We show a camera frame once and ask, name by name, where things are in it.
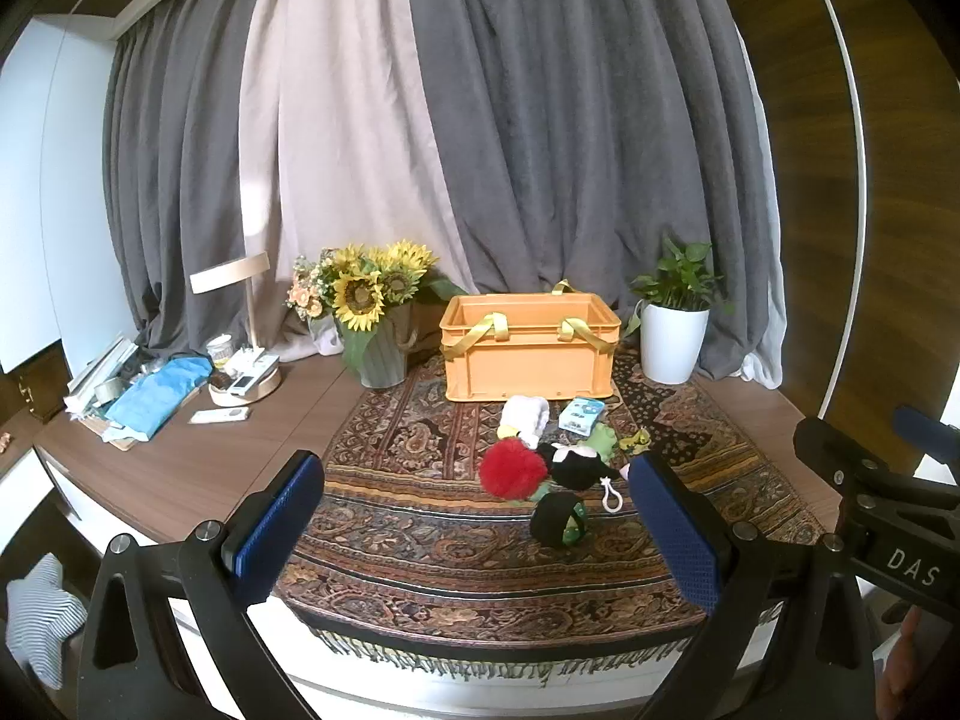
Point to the grey-green ribbed vase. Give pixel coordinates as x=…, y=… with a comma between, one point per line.
x=382, y=352

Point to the sunflower bouquet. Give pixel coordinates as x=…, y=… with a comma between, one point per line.
x=360, y=289

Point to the white remote control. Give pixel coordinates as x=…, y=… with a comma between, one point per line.
x=219, y=415

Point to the black and green plush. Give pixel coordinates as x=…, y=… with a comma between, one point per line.
x=555, y=521

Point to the white desk lamp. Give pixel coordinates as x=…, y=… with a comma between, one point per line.
x=251, y=382

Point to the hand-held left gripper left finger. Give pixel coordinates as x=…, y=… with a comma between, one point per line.
x=276, y=529

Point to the small yellow toy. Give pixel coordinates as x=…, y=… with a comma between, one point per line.
x=636, y=441

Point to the orange plastic storage box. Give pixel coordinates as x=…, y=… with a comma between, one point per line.
x=525, y=360

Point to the black mouse plush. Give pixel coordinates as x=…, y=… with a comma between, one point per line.
x=574, y=465

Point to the small white jar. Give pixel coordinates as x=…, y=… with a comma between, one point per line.
x=220, y=351

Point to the blue card packet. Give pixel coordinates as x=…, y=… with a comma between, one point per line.
x=581, y=415

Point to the red fluffy plush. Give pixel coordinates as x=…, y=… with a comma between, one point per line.
x=510, y=469

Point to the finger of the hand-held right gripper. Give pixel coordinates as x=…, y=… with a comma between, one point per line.
x=832, y=450
x=926, y=431

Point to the striped star cushion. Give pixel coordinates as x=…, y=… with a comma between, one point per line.
x=45, y=615

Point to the white folded cloth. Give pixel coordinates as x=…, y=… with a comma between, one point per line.
x=525, y=420

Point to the stack of books and papers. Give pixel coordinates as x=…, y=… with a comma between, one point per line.
x=101, y=371

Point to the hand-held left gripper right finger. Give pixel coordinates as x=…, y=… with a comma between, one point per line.
x=675, y=532

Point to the patterned fringed rug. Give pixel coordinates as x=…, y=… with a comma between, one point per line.
x=427, y=540

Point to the green frog plush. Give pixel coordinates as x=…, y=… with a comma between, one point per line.
x=600, y=441

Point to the grey curtain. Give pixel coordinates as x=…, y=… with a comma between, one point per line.
x=176, y=187
x=600, y=127

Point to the blue cloth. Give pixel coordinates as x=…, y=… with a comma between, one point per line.
x=161, y=394

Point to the beige curtain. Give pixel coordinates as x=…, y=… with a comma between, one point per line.
x=337, y=127

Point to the potted plant in white pot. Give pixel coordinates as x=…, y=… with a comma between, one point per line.
x=675, y=337

